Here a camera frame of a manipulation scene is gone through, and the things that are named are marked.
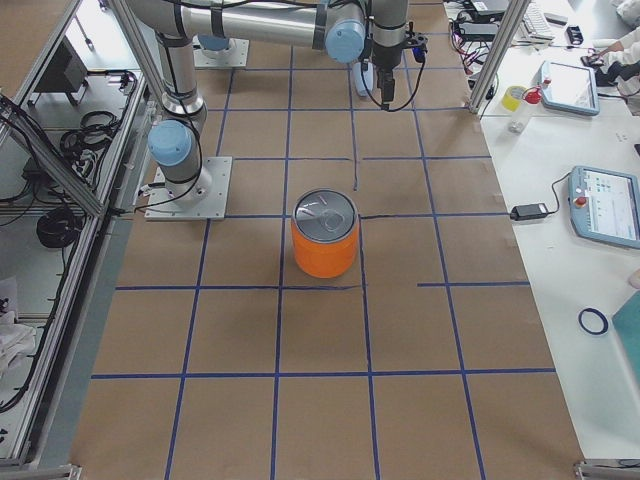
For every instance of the light blue plastic cup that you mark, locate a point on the light blue plastic cup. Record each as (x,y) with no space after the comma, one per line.
(363,79)

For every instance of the lower teach pendant tablet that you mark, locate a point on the lower teach pendant tablet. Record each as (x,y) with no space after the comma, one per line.
(604,206)

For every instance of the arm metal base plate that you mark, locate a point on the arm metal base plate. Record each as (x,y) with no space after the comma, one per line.
(206,200)
(212,52)

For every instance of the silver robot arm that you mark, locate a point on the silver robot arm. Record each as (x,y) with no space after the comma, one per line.
(338,28)

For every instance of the aluminium frame post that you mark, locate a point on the aluminium frame post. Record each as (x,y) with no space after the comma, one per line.
(507,29)

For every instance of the black power adapter brick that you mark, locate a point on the black power adapter brick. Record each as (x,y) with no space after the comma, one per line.
(525,212)

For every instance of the yellow tape roll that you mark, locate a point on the yellow tape roll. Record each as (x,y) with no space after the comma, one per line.
(512,97)

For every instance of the upper teach pendant tablet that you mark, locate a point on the upper teach pendant tablet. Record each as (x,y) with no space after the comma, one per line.
(568,88)

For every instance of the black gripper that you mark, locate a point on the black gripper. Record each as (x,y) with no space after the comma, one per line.
(384,60)

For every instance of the teach pendant tablet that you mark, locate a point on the teach pendant tablet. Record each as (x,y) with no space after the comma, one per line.
(568,88)
(604,206)

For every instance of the white keyboard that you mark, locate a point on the white keyboard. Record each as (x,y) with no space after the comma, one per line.
(534,25)

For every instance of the orange can with grey lid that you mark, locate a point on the orange can with grey lid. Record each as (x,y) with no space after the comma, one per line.
(324,227)

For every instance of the teal board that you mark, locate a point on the teal board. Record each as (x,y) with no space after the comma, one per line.
(626,324)

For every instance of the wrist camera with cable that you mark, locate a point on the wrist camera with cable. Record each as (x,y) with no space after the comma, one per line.
(385,49)

